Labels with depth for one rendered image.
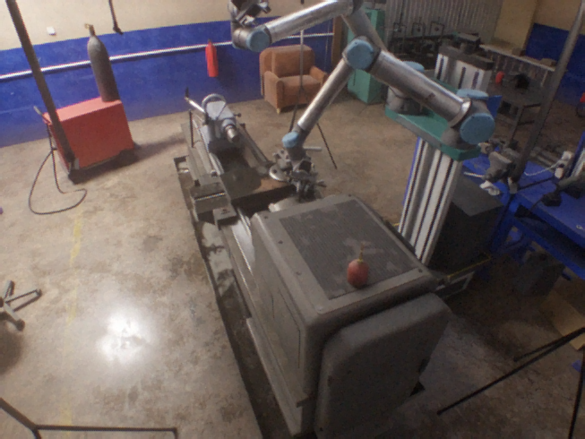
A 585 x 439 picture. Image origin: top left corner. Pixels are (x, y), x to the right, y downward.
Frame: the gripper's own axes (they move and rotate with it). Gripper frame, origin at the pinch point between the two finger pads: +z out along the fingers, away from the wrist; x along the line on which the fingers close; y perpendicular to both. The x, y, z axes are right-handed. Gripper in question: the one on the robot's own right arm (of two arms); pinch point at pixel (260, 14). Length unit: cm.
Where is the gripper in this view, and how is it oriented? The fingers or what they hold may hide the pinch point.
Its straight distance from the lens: 147.5
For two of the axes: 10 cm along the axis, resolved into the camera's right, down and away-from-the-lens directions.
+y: 6.0, 4.2, 6.8
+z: 3.9, 5.8, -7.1
